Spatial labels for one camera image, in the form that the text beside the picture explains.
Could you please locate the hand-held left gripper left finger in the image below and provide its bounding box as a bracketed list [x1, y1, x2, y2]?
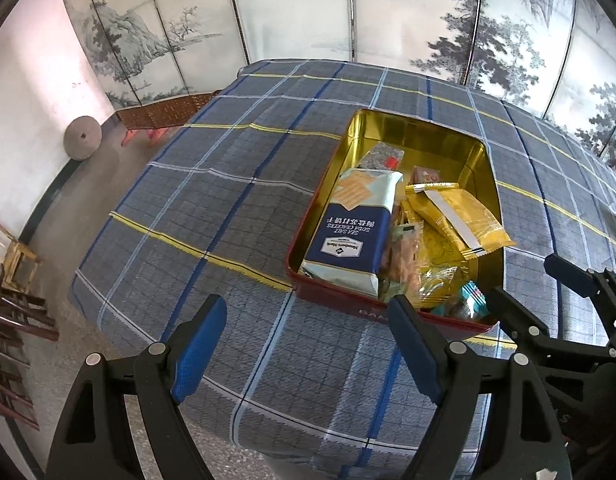
[46, 294, 229, 480]

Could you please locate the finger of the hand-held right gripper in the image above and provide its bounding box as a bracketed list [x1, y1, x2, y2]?
[488, 286, 556, 361]
[544, 254, 616, 321]

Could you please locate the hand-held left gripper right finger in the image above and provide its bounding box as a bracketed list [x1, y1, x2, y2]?
[388, 294, 574, 480]

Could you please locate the blue-edged clear snack packet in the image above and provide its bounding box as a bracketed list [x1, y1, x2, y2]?
[430, 281, 490, 322]

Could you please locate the golden clear snack packet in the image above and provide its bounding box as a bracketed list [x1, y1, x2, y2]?
[413, 240, 476, 308]

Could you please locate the yellow snack packet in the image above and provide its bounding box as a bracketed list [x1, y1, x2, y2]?
[404, 181, 518, 260]

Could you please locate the navy cracker pack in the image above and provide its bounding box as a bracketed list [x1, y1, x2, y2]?
[298, 167, 405, 298]

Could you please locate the red tin box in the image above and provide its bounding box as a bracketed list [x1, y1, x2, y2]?
[285, 108, 509, 345]

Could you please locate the dark speckled snack packet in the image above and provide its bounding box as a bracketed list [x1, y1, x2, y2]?
[359, 141, 406, 172]

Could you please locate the blue plaid tablecloth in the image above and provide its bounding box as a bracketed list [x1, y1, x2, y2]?
[68, 59, 616, 471]

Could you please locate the dark wooden chair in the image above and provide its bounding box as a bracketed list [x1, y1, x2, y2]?
[0, 265, 59, 431]

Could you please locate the light wooden chair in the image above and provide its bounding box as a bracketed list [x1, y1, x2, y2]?
[0, 210, 42, 286]

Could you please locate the round grey millstone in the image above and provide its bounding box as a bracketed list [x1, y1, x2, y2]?
[64, 116, 102, 161]

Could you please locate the brown woven bench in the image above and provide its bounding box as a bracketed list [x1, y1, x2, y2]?
[116, 91, 223, 131]

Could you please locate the painted landscape folding screen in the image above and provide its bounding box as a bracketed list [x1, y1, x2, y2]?
[58, 0, 616, 161]

